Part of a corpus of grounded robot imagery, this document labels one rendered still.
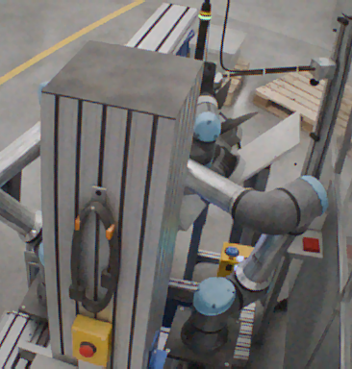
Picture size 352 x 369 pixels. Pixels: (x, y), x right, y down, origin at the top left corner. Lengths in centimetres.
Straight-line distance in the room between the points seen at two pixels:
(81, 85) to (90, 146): 11
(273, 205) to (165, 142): 50
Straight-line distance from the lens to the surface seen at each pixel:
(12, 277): 349
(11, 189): 218
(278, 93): 536
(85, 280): 130
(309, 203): 151
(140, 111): 100
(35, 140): 154
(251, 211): 146
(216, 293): 175
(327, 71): 253
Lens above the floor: 254
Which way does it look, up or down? 37 degrees down
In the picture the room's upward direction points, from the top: 8 degrees clockwise
